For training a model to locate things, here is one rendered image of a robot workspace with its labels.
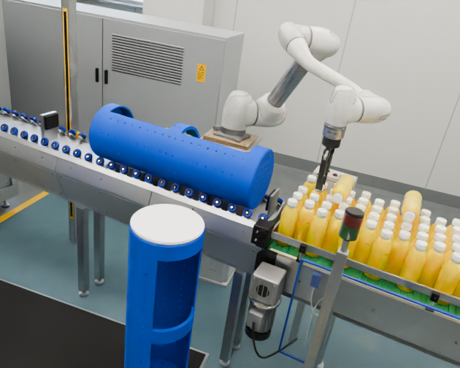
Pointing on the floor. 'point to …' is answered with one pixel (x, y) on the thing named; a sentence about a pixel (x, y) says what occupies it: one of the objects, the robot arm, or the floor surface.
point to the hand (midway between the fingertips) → (321, 180)
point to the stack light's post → (326, 307)
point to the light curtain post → (70, 46)
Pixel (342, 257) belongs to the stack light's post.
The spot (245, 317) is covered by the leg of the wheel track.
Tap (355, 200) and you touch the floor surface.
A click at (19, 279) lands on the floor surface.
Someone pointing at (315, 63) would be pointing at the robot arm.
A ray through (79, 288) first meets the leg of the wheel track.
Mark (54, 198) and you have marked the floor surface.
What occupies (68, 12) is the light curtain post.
